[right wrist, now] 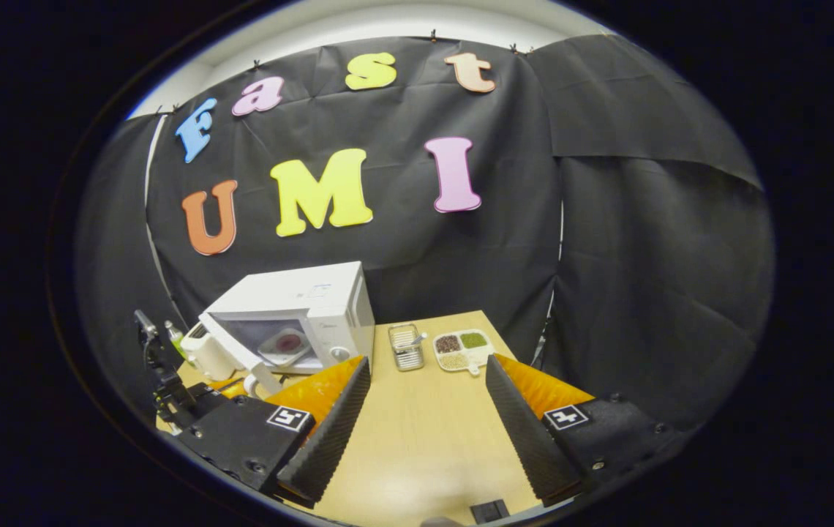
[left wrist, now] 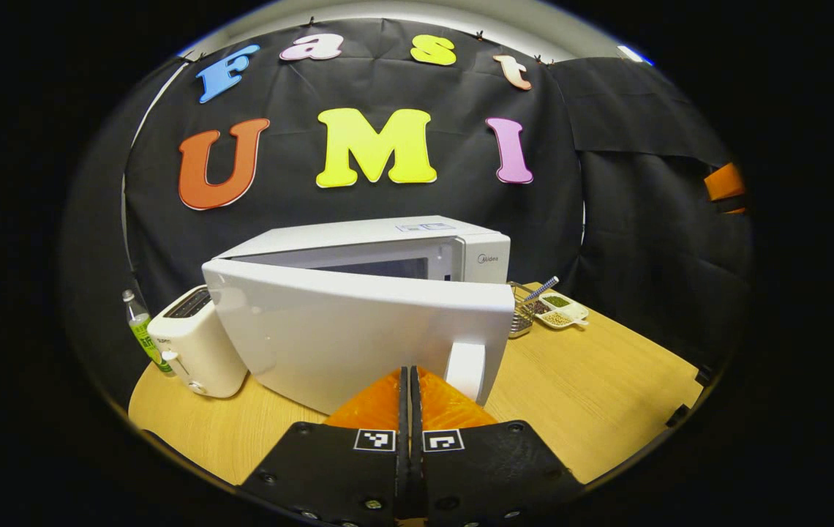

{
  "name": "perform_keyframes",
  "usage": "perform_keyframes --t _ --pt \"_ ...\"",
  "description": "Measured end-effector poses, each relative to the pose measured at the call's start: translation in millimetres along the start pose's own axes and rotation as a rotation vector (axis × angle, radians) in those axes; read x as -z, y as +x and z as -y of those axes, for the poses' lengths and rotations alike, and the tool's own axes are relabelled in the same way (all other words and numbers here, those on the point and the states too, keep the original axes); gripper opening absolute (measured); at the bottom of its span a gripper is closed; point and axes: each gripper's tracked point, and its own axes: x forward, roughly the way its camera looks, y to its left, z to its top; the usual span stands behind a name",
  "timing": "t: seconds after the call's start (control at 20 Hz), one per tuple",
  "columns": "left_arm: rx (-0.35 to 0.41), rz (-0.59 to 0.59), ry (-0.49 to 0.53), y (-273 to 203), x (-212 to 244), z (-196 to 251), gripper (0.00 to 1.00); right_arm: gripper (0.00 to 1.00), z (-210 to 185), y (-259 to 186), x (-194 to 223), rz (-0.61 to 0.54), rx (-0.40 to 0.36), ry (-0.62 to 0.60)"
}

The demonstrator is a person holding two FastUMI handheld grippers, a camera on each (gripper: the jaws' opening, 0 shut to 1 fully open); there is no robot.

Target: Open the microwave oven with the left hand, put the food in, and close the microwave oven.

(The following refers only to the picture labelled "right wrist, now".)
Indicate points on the divided dish with grains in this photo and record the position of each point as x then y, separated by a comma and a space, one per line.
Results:
464, 351

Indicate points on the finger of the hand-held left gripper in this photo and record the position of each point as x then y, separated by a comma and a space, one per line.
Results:
230, 388

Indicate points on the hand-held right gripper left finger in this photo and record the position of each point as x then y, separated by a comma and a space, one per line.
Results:
329, 446

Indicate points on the pink round food slice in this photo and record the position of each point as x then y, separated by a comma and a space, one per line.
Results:
287, 342

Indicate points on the white toaster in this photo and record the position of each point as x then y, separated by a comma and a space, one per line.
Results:
206, 357

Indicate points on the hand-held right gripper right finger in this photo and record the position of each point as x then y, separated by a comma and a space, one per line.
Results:
530, 446

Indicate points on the white microwave oven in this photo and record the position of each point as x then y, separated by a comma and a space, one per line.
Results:
314, 300

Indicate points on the white square plate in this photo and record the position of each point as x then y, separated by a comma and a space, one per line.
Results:
271, 355

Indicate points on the metal mesh basket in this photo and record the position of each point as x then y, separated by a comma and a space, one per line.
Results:
406, 351

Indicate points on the green drink bottle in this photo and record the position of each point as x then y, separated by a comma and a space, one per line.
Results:
174, 335

